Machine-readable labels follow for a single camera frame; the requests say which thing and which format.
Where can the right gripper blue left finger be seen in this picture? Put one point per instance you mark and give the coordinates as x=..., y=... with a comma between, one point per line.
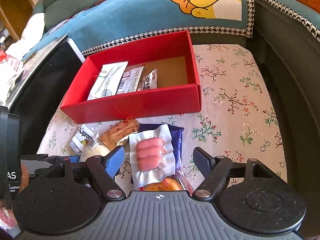
x=114, y=160

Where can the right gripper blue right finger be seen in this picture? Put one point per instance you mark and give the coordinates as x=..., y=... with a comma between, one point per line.
x=203, y=161

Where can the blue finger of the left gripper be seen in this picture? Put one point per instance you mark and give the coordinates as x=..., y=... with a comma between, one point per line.
x=73, y=158

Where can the Kaprons wafer packet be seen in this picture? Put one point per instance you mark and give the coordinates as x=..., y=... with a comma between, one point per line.
x=82, y=138

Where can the brown biscuit packet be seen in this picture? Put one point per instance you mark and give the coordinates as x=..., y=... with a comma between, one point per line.
x=118, y=132

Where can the mooncake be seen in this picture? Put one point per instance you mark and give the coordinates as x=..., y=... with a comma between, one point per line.
x=170, y=183

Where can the pink sausages vacuum pack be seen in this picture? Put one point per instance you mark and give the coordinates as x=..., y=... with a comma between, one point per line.
x=151, y=156

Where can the blue wafer biscuit packet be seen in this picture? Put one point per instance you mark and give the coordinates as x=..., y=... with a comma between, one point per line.
x=176, y=134

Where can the silver Weilong snack packet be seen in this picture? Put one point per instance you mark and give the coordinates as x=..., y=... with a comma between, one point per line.
x=108, y=80

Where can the red white striped snack packet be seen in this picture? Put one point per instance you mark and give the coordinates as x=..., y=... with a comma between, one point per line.
x=130, y=80

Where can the round bread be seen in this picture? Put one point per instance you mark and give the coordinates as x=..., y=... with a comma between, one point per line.
x=94, y=147

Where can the white duck snack packet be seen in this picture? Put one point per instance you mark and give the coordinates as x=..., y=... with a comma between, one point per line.
x=148, y=82

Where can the black side table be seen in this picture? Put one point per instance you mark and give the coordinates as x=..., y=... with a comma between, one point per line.
x=39, y=93

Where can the red cardboard box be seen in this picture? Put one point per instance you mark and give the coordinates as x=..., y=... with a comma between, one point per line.
x=178, y=83

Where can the red white plastic bag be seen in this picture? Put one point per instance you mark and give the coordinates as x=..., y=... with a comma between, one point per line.
x=11, y=69

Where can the white cloth on sofa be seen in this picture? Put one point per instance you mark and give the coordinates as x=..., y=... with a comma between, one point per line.
x=31, y=35

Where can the blue lion sofa cover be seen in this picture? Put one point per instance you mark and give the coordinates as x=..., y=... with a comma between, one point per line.
x=95, y=25

